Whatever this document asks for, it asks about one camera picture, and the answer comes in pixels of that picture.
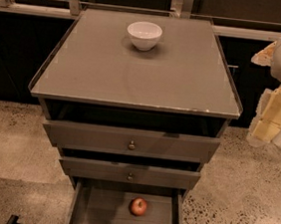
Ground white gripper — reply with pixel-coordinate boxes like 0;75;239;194
247;39;281;147

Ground red apple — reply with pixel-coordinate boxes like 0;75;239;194
130;197;147;216

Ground grey drawer cabinet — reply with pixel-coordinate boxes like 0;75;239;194
14;2;253;224

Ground top grey drawer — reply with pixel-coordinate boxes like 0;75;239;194
43;120;220;163

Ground grey drawer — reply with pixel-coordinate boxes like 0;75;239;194
59;157;200;190
43;120;220;163
66;179;182;224

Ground brass top drawer knob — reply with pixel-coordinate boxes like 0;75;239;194
128;141;136;150

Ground brass drawer knob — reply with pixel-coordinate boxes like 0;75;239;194
128;141;136;150
127;173;134;181

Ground brass middle drawer knob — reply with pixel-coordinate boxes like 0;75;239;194
127;173;134;181

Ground bottom grey drawer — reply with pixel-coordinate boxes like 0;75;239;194
66;179;182;224

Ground middle grey drawer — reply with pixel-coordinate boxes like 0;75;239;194
59;157;200;190

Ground white ceramic bowl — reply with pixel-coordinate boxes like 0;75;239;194
127;21;163;51

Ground black object on floor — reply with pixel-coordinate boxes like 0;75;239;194
6;215;20;224

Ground metal railing frame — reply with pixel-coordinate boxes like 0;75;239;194
0;0;281;41

